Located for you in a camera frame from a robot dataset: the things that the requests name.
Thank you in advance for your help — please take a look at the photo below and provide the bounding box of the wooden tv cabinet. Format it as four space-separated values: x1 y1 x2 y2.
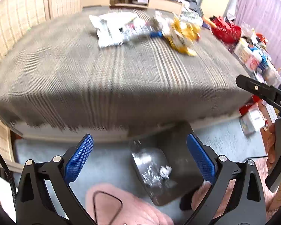
81 0 183 15

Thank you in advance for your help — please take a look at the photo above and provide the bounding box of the purple curtain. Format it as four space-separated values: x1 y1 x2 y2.
235 0 281 76

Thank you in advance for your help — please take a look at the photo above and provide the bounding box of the bamboo folding screen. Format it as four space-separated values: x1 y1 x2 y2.
0 0 81 61

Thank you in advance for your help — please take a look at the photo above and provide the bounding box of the pink fluffy clothing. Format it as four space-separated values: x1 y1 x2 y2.
86 183 173 224

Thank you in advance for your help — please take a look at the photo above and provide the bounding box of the person's right hand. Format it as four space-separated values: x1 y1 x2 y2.
265 123 276 170

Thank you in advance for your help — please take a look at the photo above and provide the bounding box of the white foil bag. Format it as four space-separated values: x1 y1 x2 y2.
89 12 139 48

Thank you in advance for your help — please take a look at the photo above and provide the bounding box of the yellow wrapper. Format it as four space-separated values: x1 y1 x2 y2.
164 16 201 56

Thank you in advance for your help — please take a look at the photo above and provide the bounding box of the blue small cylinder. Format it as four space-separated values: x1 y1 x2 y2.
150 31 163 38

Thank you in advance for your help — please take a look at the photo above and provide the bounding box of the black metal trash bin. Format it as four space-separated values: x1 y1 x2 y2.
129 122 203 206

